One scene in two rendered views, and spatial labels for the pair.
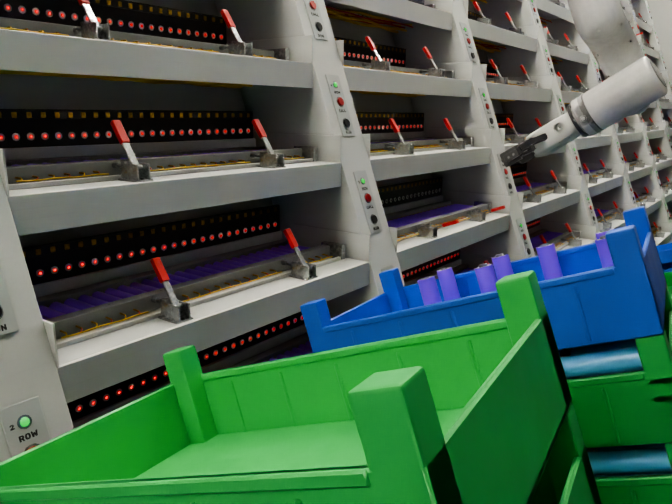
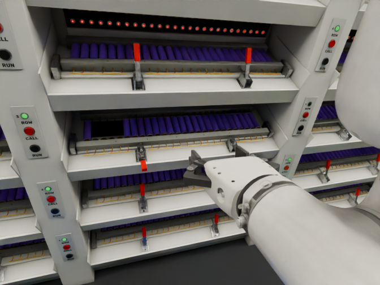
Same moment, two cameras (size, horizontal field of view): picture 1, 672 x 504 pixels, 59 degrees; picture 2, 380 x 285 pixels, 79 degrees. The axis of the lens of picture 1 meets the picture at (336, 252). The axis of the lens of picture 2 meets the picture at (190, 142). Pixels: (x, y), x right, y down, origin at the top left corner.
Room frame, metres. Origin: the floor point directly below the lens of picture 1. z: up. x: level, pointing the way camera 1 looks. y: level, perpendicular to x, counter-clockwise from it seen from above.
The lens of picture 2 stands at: (0.98, -0.59, 0.85)
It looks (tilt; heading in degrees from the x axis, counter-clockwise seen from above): 31 degrees down; 32
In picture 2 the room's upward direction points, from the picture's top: 5 degrees clockwise
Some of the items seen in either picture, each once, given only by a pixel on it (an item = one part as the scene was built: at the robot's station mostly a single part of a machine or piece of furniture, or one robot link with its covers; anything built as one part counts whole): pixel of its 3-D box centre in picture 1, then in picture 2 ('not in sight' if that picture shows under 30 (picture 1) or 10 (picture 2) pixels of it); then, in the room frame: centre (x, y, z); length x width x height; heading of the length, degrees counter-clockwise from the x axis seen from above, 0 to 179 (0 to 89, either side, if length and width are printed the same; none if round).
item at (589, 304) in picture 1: (485, 293); not in sight; (0.59, -0.13, 0.44); 0.30 x 0.20 x 0.08; 59
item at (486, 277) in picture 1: (491, 295); not in sight; (0.58, -0.14, 0.44); 0.02 x 0.02 x 0.06
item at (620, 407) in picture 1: (508, 371); not in sight; (0.59, -0.13, 0.36); 0.30 x 0.20 x 0.08; 59
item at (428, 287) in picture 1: (434, 308); not in sight; (0.61, -0.08, 0.44); 0.02 x 0.02 x 0.06
